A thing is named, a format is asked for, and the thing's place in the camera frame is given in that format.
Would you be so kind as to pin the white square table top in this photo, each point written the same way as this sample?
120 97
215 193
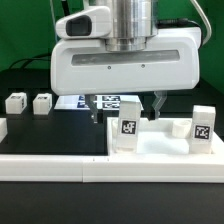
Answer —
163 136

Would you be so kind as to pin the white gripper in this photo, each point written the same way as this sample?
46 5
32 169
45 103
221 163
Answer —
170 61

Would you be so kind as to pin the white thin pole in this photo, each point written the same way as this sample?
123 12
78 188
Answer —
53 20

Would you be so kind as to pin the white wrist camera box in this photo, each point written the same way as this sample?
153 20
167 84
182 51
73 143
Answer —
93 22

